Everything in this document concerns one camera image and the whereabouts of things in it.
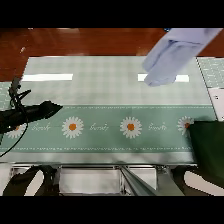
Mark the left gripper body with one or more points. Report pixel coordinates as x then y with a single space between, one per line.
46 109

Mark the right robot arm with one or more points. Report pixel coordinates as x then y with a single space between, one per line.
203 183

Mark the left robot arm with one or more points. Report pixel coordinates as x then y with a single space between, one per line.
13 116

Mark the person's forearm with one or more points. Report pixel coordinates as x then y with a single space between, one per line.
196 36

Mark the person's hand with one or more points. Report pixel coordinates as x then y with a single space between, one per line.
161 68

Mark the dark green garment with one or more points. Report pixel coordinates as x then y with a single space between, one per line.
208 146

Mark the silver frame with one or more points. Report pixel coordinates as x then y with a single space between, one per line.
100 180

